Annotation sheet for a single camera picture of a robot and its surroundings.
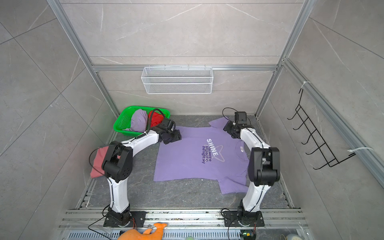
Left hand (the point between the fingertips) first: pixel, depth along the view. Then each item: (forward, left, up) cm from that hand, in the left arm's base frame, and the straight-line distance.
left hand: (178, 134), depth 97 cm
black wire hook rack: (-34, -64, +25) cm, 76 cm away
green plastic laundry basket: (+18, +42, -4) cm, 46 cm away
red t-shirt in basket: (+16, +16, -1) cm, 23 cm away
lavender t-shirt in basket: (+15, +30, -3) cm, 33 cm away
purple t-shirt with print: (-10, -17, -9) cm, 22 cm away
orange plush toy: (-53, +19, -3) cm, 57 cm away
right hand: (+2, -32, +4) cm, 33 cm away
